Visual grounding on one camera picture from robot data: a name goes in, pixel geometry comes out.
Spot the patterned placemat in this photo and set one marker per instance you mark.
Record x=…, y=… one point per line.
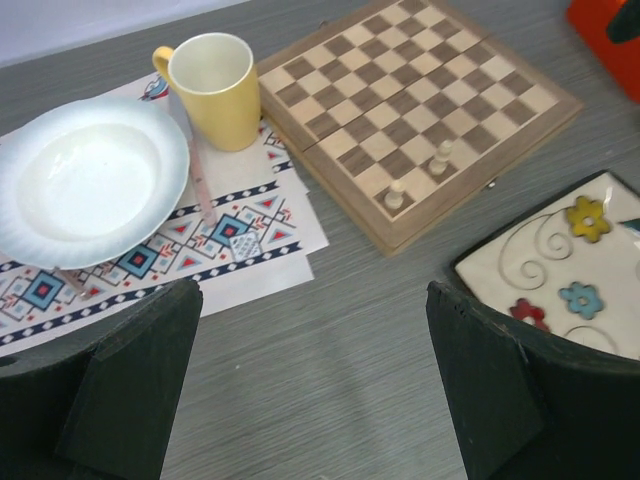
x=265, y=230

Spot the light rook piece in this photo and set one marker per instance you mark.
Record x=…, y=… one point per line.
x=394, y=198

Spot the yellow mug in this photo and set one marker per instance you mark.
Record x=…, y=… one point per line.
x=215, y=77

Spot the orange plastic box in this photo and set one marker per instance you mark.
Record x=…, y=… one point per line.
x=610, y=29

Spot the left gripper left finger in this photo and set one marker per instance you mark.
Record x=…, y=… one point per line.
x=100, y=402

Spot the wooden chessboard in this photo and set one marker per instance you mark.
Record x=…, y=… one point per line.
x=368, y=99

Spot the white round bowl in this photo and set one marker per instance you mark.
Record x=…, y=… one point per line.
x=89, y=180

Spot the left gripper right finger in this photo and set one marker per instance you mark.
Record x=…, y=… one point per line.
x=527, y=404

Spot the light bishop piece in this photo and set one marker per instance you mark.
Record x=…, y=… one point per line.
x=441, y=158

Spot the floral square plate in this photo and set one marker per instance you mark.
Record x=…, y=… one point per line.
x=569, y=266

